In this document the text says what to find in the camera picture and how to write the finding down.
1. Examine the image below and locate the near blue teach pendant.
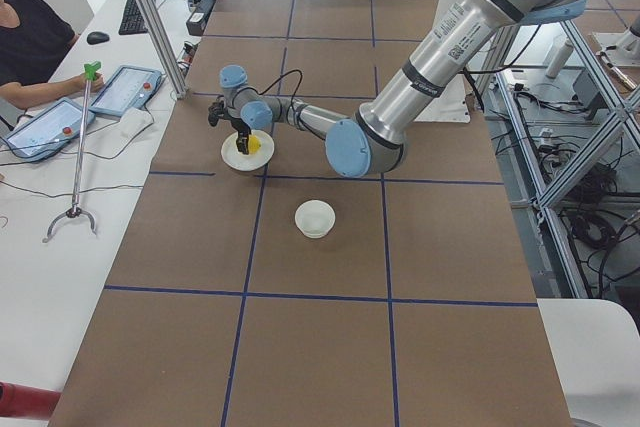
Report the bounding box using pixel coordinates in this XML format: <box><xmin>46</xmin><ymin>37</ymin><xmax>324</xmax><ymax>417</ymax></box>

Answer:
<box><xmin>1</xmin><ymin>97</ymin><xmax>83</xmax><ymax>162</ymax></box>

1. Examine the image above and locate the brown paper table cover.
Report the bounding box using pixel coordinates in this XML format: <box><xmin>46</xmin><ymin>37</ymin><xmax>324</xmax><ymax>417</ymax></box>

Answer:
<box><xmin>52</xmin><ymin>0</ymin><xmax>570</xmax><ymax>426</ymax></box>

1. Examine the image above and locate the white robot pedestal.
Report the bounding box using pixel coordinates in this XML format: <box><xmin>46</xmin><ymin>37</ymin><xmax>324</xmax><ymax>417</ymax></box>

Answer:
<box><xmin>415</xmin><ymin>0</ymin><xmax>470</xmax><ymax>123</ymax></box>

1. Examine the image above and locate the yellow lemon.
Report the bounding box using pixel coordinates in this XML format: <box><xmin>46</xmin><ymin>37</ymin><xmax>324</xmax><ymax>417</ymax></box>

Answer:
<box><xmin>248</xmin><ymin>134</ymin><xmax>262</xmax><ymax>155</ymax></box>

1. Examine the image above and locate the far blue teach pendant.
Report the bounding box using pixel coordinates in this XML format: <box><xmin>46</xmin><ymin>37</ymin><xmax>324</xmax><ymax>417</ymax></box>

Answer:
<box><xmin>89</xmin><ymin>65</ymin><xmax>163</xmax><ymax>117</ymax></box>

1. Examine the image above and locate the red cylinder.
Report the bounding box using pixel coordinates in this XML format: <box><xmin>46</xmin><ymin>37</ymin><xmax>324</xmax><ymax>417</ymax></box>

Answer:
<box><xmin>0</xmin><ymin>382</ymin><xmax>61</xmax><ymax>421</ymax></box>

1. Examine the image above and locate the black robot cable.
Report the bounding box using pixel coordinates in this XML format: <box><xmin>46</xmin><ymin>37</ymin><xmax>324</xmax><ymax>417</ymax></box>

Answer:
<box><xmin>259</xmin><ymin>69</ymin><xmax>305</xmax><ymax>113</ymax></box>

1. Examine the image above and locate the white side table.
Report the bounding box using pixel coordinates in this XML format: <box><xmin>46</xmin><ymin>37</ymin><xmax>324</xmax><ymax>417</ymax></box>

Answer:
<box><xmin>537</xmin><ymin>298</ymin><xmax>639</xmax><ymax>426</ymax></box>

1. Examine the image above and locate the aluminium frame post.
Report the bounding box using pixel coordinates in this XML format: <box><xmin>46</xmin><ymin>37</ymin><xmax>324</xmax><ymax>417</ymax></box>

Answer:
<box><xmin>136</xmin><ymin>0</ymin><xmax>187</xmax><ymax>99</ymax></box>

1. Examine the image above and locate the white plate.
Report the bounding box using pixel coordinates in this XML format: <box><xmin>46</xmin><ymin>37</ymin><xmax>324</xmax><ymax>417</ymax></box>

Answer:
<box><xmin>221</xmin><ymin>130</ymin><xmax>275</xmax><ymax>172</ymax></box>

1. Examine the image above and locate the white bowl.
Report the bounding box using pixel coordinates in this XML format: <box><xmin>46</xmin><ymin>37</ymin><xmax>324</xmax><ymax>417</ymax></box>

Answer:
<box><xmin>294</xmin><ymin>199</ymin><xmax>336</xmax><ymax>239</ymax></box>

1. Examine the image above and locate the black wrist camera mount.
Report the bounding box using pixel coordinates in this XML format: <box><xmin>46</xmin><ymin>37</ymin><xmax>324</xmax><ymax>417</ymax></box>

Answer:
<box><xmin>208</xmin><ymin>95</ymin><xmax>231</xmax><ymax>127</ymax></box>

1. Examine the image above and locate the green handled reacher grabber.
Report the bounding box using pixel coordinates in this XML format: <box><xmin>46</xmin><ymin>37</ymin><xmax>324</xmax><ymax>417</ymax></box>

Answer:
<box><xmin>42</xmin><ymin>61</ymin><xmax>101</xmax><ymax>243</ymax></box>

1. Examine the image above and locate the black computer mouse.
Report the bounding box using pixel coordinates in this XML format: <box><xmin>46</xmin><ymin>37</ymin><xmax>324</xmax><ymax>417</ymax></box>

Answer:
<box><xmin>86</xmin><ymin>31</ymin><xmax>110</xmax><ymax>45</ymax></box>

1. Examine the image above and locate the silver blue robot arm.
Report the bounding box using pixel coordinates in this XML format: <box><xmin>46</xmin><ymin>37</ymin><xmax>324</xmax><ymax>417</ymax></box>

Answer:
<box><xmin>208</xmin><ymin>0</ymin><xmax>587</xmax><ymax>177</ymax></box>

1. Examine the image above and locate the person in black shirt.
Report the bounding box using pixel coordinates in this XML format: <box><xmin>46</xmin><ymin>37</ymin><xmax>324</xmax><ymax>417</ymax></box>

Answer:
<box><xmin>1</xmin><ymin>0</ymin><xmax>86</xmax><ymax>110</ymax></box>

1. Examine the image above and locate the white folded cloth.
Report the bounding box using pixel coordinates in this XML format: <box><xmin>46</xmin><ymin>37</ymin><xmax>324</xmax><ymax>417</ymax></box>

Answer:
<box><xmin>118</xmin><ymin>108</ymin><xmax>153</xmax><ymax>139</ymax></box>

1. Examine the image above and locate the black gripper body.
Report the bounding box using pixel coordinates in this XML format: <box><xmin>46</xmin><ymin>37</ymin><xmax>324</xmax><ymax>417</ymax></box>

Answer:
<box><xmin>230</xmin><ymin>118</ymin><xmax>251</xmax><ymax>135</ymax></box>

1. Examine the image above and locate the blue teach pendant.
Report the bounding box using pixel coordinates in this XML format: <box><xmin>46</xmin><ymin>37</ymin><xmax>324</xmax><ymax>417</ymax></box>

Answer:
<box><xmin>1</xmin><ymin>97</ymin><xmax>83</xmax><ymax>162</ymax></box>
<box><xmin>89</xmin><ymin>65</ymin><xmax>163</xmax><ymax>117</ymax></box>

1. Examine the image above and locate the black keyboard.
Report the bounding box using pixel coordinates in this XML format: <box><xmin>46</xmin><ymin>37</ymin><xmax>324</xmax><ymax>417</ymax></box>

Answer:
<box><xmin>118</xmin><ymin>0</ymin><xmax>148</xmax><ymax>36</ymax></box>

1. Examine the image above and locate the white bottle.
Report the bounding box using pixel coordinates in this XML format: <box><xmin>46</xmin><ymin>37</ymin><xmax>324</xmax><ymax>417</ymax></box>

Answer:
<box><xmin>545</xmin><ymin>38</ymin><xmax>574</xmax><ymax>79</ymax></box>

